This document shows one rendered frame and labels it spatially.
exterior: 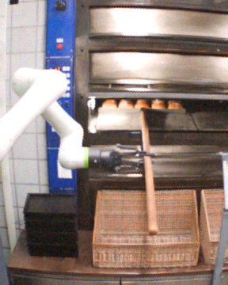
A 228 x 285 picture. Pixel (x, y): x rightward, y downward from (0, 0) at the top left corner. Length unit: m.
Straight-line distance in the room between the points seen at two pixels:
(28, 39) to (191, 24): 0.91
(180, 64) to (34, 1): 0.88
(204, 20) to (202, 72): 0.30
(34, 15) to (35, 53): 0.23
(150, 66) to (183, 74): 0.18
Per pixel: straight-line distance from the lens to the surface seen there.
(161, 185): 3.04
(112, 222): 3.04
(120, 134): 2.95
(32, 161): 3.04
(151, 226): 1.73
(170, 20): 2.86
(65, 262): 2.77
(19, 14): 2.91
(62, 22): 2.84
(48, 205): 2.82
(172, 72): 2.88
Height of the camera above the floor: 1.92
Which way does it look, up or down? 15 degrees down
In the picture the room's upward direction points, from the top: straight up
